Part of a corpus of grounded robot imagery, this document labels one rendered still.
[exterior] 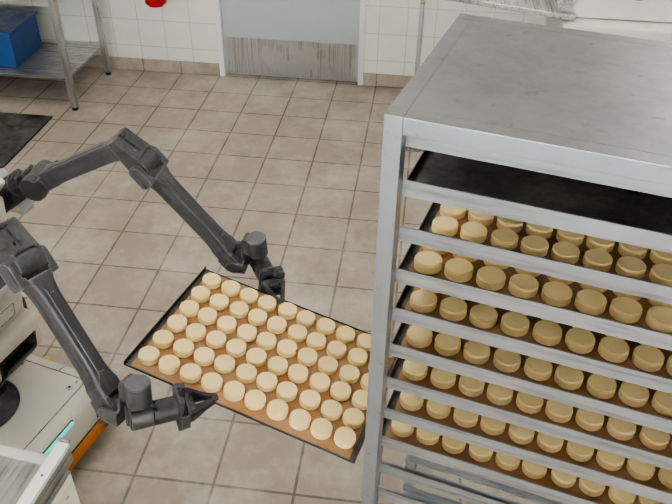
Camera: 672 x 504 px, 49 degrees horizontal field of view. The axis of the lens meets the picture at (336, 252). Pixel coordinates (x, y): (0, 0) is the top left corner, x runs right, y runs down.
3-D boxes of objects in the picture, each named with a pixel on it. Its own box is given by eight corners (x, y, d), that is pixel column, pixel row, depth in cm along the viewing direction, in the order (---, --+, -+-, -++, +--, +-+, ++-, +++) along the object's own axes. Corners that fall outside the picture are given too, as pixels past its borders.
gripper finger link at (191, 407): (222, 401, 170) (182, 411, 166) (221, 420, 174) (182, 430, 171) (214, 379, 174) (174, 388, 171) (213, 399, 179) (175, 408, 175)
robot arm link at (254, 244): (236, 251, 220) (226, 271, 214) (231, 222, 212) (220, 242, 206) (274, 257, 217) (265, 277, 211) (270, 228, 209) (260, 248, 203)
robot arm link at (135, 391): (123, 396, 175) (98, 418, 168) (119, 358, 169) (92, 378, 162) (164, 414, 170) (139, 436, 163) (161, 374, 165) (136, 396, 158)
